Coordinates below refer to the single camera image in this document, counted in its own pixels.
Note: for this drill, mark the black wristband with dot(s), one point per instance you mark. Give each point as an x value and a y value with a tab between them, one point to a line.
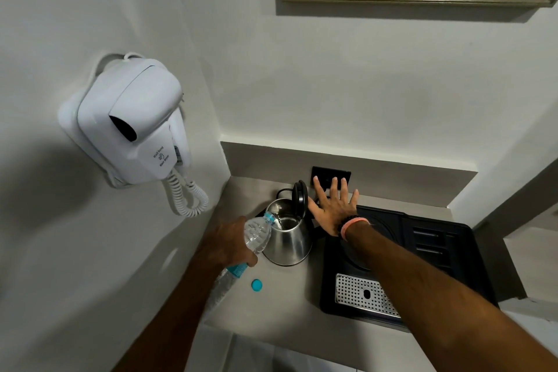
345	221

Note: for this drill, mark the person's right forearm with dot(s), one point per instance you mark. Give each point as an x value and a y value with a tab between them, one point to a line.
436	297

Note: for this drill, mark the person's right hand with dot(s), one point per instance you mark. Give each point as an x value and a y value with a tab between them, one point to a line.
333	212

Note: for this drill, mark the blue bottle cap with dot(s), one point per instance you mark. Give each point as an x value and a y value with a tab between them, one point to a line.
256	285

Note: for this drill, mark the white hair dryer wall mount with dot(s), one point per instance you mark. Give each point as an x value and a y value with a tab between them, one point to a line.
69	119

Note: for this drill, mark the clear plastic water bottle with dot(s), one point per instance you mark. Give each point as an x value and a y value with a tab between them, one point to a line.
257	234

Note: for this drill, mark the stainless steel electric kettle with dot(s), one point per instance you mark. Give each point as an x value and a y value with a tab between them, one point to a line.
287	241

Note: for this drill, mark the perforated metal drip grid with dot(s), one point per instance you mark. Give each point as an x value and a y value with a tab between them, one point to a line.
353	293

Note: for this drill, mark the white wall hair dryer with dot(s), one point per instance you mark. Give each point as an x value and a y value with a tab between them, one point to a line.
135	123

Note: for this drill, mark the black plastic hospitality tray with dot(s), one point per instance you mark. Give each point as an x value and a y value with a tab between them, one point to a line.
440	249

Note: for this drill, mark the person's right thumb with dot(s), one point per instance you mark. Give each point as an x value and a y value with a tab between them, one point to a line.
314	213

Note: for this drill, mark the person's left thumb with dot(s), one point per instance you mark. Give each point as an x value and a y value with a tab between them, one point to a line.
249	259

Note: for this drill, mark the person's left forearm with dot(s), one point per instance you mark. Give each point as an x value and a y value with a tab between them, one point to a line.
174	319

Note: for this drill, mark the pink wristband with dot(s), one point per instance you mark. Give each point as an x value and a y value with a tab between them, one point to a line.
353	224

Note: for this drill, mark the person's right middle finger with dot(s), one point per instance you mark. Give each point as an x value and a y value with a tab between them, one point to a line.
334	189

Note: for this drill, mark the black wall socket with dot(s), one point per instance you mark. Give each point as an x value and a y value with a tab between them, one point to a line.
338	176

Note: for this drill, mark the person's left hand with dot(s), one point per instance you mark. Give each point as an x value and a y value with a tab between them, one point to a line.
226	241

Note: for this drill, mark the person's right little finger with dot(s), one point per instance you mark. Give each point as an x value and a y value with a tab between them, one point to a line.
354	200

